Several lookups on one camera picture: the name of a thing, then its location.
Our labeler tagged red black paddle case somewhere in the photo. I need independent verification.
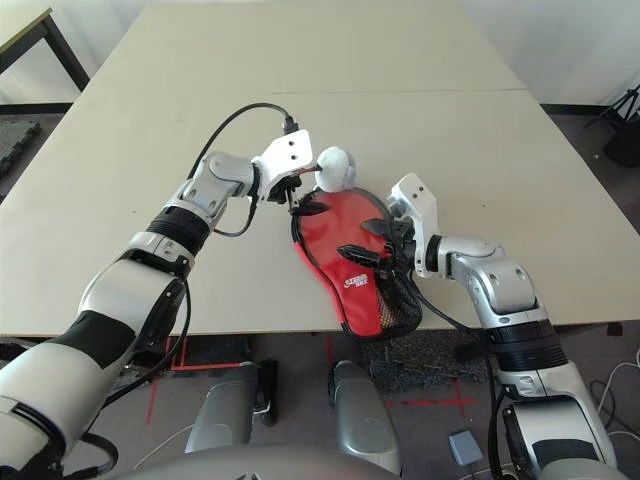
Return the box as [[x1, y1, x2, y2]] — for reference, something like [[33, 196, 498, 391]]
[[290, 185, 424, 343]]

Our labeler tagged grey plush keychain toy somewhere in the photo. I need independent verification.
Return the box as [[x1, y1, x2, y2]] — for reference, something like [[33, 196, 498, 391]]
[[315, 146, 359, 194]]

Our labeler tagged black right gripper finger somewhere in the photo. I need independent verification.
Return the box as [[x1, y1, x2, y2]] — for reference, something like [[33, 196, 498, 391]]
[[360, 218, 397, 238], [337, 244, 389, 269]]

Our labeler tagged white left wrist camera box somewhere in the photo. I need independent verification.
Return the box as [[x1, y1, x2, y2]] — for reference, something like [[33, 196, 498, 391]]
[[251, 128, 318, 203]]

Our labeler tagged silver right robot leg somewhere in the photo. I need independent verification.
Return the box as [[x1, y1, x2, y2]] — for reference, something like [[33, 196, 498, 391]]
[[329, 360, 402, 474]]

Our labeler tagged black tripod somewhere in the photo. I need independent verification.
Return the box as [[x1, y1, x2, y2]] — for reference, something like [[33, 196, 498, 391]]
[[587, 84, 640, 169]]

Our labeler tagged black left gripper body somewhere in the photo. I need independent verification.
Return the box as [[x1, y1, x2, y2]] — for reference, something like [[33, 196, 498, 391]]
[[272, 174, 307, 209]]

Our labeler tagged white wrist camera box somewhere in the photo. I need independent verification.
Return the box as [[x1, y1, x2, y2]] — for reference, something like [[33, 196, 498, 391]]
[[384, 172, 442, 279], [251, 128, 318, 203]]

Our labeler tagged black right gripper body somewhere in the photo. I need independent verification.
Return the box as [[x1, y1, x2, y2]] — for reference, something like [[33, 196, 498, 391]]
[[381, 218, 418, 280]]

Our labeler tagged black foam floor mat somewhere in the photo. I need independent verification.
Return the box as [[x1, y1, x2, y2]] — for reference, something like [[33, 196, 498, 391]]
[[0, 119, 43, 179]]

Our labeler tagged speckled floor mat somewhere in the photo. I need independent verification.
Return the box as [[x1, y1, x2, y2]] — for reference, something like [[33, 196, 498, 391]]
[[361, 327, 492, 397]]

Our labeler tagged white floor cable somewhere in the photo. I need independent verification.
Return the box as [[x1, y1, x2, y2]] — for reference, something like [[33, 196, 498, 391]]
[[594, 349, 640, 480], [132, 424, 195, 472]]

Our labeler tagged grey foot pedal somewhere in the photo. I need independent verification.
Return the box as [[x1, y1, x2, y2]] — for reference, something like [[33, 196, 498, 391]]
[[447, 430, 484, 467]]

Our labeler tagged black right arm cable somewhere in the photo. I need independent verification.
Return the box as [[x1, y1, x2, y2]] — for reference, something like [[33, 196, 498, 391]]
[[412, 289, 512, 480]]

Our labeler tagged silver left robot leg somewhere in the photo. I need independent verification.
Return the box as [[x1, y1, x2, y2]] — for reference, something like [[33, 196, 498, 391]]
[[184, 360, 260, 454]]

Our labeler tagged grey robot torso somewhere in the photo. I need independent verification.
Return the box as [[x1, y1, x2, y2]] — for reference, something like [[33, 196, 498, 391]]
[[107, 447, 402, 480]]

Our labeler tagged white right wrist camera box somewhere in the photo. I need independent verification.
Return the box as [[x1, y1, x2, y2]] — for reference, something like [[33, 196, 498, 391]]
[[384, 172, 442, 279]]

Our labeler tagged silver robot leg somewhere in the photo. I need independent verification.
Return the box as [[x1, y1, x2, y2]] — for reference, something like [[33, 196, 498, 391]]
[[184, 360, 260, 454], [329, 360, 402, 474]]

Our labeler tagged black-framed side table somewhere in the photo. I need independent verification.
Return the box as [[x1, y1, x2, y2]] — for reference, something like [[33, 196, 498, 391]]
[[0, 7, 92, 94]]

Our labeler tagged black left robot foot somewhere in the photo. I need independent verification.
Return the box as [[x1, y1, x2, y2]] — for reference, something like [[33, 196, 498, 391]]
[[251, 359, 279, 428]]

